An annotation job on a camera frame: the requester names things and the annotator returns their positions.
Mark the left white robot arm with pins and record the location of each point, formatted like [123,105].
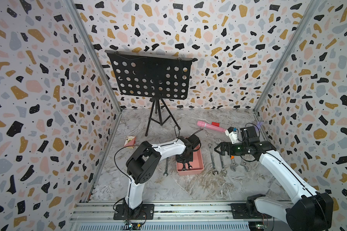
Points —
[142,164]

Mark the playing card box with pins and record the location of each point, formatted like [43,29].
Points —
[130,142]

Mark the orange handled adjustable wrench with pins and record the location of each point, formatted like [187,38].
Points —
[233,164]

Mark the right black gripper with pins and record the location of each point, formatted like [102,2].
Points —
[228,145]

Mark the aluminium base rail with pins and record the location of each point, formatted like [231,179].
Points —
[172,216]

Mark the purple toy figure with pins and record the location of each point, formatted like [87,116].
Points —
[259,124]

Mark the large silver adjustable wrench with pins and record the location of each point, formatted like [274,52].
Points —
[245,165]

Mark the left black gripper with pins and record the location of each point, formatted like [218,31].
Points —
[179,159]

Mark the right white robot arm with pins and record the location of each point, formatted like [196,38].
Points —
[308,210]

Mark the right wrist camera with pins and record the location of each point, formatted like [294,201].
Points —
[232,133]

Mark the long open-end wrench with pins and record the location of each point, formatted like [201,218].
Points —
[214,170]
[223,169]

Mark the pink plastic storage box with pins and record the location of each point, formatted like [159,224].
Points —
[198,161]

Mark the size 14 combination wrench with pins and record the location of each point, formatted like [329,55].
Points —
[166,167]

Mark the pink toy microphone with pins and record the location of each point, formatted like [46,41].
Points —
[205,125]

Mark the black perforated music stand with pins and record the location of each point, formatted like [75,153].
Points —
[157,77]

